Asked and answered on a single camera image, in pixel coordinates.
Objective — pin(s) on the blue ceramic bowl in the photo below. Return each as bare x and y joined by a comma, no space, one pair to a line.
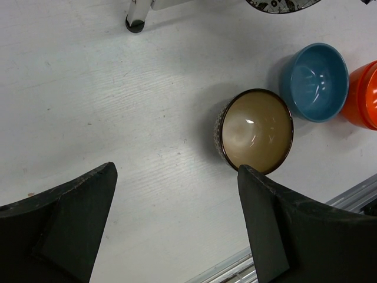
314,83

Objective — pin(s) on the orange plastic bowl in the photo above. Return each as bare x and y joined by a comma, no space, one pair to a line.
360,106

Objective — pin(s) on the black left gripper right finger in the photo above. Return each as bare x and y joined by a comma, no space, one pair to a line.
309,236

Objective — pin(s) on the stainless steel dish rack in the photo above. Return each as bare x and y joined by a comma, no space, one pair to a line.
138,11

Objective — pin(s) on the grey leaf patterned bowl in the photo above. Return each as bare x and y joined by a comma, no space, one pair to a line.
281,6

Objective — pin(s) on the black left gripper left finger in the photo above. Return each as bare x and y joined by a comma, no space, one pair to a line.
54,236

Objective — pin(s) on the aluminium table edge rail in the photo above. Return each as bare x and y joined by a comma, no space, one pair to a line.
294,236

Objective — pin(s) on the brown bowl dark patterned rim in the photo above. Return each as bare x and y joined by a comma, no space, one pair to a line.
254,128

